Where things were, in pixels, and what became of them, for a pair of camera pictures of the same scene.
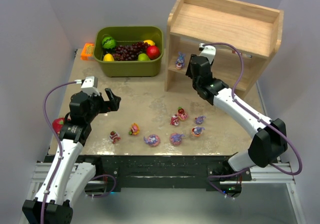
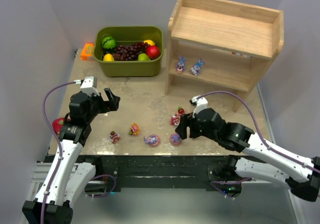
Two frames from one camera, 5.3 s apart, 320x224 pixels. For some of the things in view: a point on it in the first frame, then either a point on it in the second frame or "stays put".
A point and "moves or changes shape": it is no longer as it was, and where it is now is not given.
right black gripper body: x=195 y=71 → x=190 y=126
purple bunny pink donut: x=153 y=140 stays put
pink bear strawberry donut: x=182 y=115 stays put
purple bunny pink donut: x=176 y=139 stays put
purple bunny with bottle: x=180 y=62 moves or changes shape
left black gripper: x=104 y=104 stays put
